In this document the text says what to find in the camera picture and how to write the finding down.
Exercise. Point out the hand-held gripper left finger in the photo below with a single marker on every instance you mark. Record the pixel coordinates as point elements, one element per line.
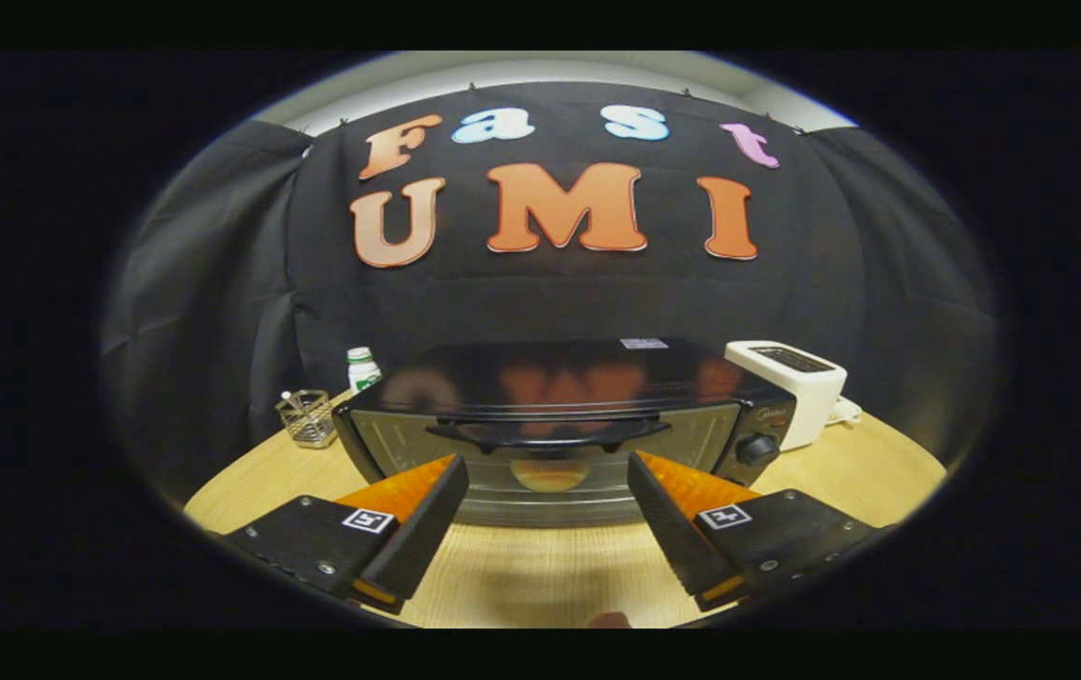
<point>422,538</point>

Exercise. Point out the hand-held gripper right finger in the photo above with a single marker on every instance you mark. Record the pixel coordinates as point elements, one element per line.
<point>674,538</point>

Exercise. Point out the sugared donut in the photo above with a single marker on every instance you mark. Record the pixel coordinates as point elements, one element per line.
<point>549,476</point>

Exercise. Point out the black toaster oven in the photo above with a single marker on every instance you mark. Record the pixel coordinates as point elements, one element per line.
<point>549,364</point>

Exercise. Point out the white pop-up toaster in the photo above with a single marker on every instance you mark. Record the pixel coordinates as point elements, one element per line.
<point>800,387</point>

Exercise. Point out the white bottle green label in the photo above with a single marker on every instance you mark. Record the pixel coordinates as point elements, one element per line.
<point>363,370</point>

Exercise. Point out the white divided snack dish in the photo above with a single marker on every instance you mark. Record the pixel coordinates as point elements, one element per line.
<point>844,411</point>

